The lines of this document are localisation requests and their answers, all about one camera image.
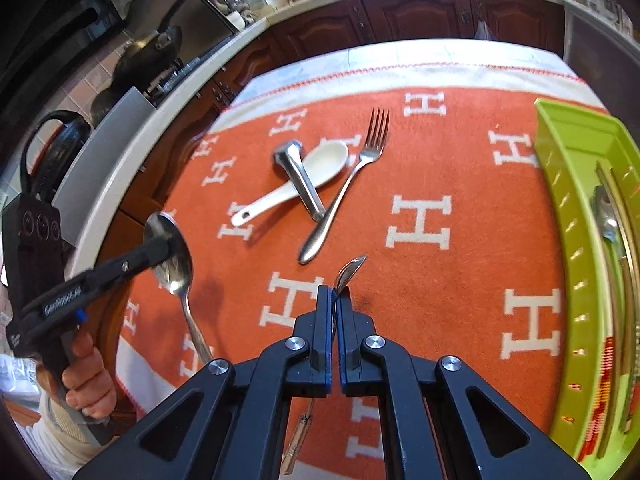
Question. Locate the green plastic tray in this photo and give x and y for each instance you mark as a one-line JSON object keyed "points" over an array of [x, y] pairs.
{"points": [[565, 210]]}

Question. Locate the steel fork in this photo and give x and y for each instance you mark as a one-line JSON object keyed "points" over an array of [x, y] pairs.
{"points": [[315, 242]]}

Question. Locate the stainless steel side sheet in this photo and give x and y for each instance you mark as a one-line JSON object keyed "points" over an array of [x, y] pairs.
{"points": [[100, 150]]}

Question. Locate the stainless steel wall panel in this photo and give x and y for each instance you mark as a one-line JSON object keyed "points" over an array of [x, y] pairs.
{"points": [[200, 5]]}

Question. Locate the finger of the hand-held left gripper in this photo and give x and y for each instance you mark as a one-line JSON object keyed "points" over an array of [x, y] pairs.
{"points": [[155, 252]]}

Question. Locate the person's left hand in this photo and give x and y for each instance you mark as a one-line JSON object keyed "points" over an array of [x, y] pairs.
{"points": [[87, 380]]}

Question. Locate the person's left forearm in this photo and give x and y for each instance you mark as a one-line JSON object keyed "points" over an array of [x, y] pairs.
{"points": [[55, 435]]}

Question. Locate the stainless steel appliance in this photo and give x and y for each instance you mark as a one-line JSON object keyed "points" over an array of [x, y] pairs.
{"points": [[595, 55]]}

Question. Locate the bundle of chopsticks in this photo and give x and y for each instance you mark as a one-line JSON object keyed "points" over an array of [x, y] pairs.
{"points": [[622, 285]]}

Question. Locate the black frying pan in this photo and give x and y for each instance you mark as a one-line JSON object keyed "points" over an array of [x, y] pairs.
{"points": [[145, 55]]}

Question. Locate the large steel spoon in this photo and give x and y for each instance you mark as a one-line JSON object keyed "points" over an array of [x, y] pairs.
{"points": [[175, 270]]}

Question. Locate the small steel spoon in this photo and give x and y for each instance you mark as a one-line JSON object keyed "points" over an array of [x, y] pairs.
{"points": [[350, 267]]}

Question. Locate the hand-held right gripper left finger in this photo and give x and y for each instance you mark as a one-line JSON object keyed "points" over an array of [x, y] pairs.
{"points": [[320, 340]]}

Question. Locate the dark cooking pot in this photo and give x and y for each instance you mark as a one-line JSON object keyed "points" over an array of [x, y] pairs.
{"points": [[102, 102]]}

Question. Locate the orange patterned blanket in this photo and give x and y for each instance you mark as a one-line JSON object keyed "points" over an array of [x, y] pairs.
{"points": [[450, 160]]}

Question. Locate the gas stove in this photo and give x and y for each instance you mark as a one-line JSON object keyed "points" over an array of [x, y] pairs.
{"points": [[175, 80]]}

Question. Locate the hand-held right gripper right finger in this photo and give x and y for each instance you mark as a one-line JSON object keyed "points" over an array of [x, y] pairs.
{"points": [[347, 350]]}

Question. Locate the white ceramic spoon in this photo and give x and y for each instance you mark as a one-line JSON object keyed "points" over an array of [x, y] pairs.
{"points": [[325, 160]]}

